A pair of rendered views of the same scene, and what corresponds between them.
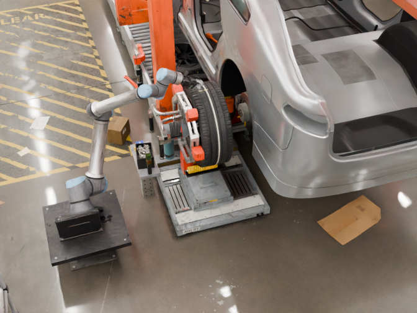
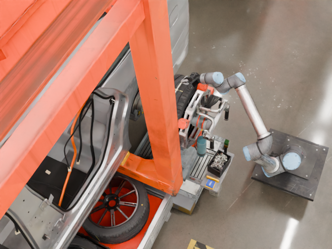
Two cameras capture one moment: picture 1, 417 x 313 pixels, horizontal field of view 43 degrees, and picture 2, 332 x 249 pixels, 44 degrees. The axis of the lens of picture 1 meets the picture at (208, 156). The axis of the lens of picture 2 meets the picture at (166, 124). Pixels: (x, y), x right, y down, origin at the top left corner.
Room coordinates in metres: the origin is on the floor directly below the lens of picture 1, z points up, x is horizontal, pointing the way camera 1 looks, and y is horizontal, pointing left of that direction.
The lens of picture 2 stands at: (4.76, 1.57, 3.93)
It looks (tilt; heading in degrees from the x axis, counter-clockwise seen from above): 57 degrees down; 231
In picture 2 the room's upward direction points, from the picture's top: 8 degrees counter-clockwise
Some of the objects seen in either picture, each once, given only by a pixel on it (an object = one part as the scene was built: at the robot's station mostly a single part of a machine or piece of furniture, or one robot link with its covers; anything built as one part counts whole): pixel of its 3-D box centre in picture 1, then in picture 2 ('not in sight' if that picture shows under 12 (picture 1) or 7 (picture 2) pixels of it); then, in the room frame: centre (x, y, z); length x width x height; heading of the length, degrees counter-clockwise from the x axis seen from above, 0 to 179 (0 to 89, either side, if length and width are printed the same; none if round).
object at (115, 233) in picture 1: (87, 236); (288, 168); (2.78, 0.97, 0.15); 0.60 x 0.60 x 0.30; 19
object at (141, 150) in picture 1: (144, 154); (219, 163); (3.34, 0.53, 0.51); 0.20 x 0.14 x 0.13; 9
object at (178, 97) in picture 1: (185, 128); (195, 118); (3.28, 0.18, 0.85); 0.54 x 0.07 x 0.54; 18
